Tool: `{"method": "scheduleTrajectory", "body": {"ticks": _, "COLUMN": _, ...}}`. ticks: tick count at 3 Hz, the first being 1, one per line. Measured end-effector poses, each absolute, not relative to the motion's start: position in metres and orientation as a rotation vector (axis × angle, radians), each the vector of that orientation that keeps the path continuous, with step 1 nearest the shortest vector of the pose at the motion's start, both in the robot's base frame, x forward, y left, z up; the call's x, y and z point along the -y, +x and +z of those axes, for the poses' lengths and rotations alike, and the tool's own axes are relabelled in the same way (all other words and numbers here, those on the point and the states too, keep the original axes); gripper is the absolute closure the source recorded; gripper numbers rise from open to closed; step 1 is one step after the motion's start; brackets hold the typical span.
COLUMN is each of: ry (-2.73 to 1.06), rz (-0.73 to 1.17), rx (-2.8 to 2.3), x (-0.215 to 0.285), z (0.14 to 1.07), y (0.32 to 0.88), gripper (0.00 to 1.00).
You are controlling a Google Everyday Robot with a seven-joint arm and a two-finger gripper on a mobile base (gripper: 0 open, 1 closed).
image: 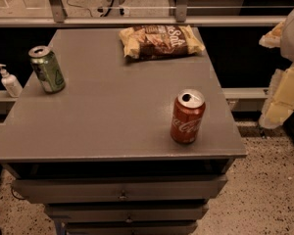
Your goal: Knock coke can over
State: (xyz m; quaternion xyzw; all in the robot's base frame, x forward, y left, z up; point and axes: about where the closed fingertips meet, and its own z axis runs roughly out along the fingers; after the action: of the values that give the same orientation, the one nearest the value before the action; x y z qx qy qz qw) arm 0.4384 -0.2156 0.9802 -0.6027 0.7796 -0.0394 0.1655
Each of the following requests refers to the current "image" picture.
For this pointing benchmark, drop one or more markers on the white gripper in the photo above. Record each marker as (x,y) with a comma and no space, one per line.
(280,99)

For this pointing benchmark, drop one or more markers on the red coke can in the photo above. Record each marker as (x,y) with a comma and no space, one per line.
(188,110)

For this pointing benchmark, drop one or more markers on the green soda can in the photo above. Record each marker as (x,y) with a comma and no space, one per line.
(46,67)

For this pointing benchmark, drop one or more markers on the brown chip bag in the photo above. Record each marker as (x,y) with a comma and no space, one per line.
(154,41)

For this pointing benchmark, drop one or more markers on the top grey drawer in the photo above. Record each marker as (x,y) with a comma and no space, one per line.
(59,191)

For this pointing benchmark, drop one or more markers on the grey drawer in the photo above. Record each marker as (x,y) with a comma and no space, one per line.
(128,212)
(59,191)
(134,228)

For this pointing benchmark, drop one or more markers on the grey drawer cabinet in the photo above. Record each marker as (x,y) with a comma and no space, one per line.
(114,117)

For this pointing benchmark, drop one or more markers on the bottom grey drawer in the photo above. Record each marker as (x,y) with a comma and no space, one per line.
(134,228)

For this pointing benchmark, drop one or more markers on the middle grey drawer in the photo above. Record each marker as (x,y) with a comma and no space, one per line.
(128,212)

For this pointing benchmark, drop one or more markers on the white pump dispenser bottle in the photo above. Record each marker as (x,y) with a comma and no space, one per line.
(10,82)

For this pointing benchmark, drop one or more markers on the metal railing frame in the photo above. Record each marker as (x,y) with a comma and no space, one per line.
(83,13)

